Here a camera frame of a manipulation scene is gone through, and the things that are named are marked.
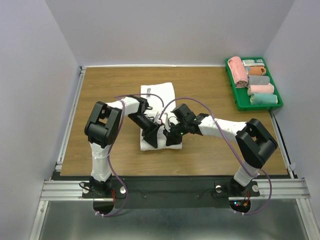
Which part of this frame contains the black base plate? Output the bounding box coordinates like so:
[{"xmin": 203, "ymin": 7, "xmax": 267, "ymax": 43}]
[{"xmin": 51, "ymin": 174, "xmax": 261, "ymax": 211}]

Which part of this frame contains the purple cable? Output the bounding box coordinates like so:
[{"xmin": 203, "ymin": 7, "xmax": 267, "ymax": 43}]
[
  {"xmin": 159, "ymin": 97, "xmax": 273, "ymax": 217},
  {"xmin": 93, "ymin": 93, "xmax": 166, "ymax": 218}
]

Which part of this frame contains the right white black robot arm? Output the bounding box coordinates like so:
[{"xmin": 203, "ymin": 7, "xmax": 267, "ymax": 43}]
[{"xmin": 158, "ymin": 103, "xmax": 278, "ymax": 195}]

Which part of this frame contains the green plastic basket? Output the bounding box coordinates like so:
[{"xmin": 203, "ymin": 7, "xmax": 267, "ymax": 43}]
[{"xmin": 225, "ymin": 57, "xmax": 283, "ymax": 111}]

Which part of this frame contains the grey rolled towel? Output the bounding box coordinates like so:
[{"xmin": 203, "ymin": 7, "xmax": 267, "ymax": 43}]
[{"xmin": 247, "ymin": 75, "xmax": 270, "ymax": 86}]

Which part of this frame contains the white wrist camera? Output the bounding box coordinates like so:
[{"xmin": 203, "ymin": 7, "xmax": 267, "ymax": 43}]
[
  {"xmin": 153, "ymin": 111, "xmax": 163, "ymax": 126},
  {"xmin": 160, "ymin": 112, "xmax": 175, "ymax": 132}
]

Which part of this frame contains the white blue patterned towel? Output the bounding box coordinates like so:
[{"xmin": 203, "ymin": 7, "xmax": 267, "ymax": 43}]
[{"xmin": 242, "ymin": 58, "xmax": 265, "ymax": 67}]

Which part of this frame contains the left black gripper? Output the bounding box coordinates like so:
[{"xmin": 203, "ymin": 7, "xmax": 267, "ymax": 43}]
[{"xmin": 127, "ymin": 112, "xmax": 159, "ymax": 149}]

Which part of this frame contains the long pink rolled towel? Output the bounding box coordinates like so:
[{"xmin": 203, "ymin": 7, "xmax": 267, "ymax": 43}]
[{"xmin": 227, "ymin": 56, "xmax": 249, "ymax": 88}]

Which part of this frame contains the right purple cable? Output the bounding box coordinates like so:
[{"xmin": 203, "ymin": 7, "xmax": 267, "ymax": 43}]
[{"xmin": 159, "ymin": 97, "xmax": 273, "ymax": 217}]

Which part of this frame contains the orange rolled towel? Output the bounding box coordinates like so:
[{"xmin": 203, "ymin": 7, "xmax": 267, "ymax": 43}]
[{"xmin": 246, "ymin": 66, "xmax": 267, "ymax": 76}]

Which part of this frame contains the teal rolled towel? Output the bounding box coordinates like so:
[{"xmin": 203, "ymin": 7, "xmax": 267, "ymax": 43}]
[{"xmin": 249, "ymin": 93, "xmax": 278, "ymax": 105}]

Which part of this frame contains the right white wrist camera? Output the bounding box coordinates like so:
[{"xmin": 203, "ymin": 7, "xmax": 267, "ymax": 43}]
[{"xmin": 160, "ymin": 112, "xmax": 175, "ymax": 132}]

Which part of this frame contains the short pink rolled towel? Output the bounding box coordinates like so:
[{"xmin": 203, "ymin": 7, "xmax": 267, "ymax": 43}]
[{"xmin": 247, "ymin": 83, "xmax": 275, "ymax": 96}]

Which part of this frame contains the aluminium frame rail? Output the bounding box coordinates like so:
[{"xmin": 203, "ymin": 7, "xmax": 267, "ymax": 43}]
[{"xmin": 27, "ymin": 64, "xmax": 118, "ymax": 240}]

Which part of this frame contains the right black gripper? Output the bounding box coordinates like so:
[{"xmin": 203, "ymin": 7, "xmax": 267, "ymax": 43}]
[{"xmin": 163, "ymin": 120, "xmax": 189, "ymax": 146}]

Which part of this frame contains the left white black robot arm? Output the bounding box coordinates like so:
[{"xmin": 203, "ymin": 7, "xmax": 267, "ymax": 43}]
[{"xmin": 80, "ymin": 94, "xmax": 161, "ymax": 198}]

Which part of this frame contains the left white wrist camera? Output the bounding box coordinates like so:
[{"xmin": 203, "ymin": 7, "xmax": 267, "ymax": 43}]
[{"xmin": 153, "ymin": 111, "xmax": 163, "ymax": 126}]

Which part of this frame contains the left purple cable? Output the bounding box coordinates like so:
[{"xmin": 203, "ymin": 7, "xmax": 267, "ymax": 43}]
[{"xmin": 93, "ymin": 93, "xmax": 166, "ymax": 218}]

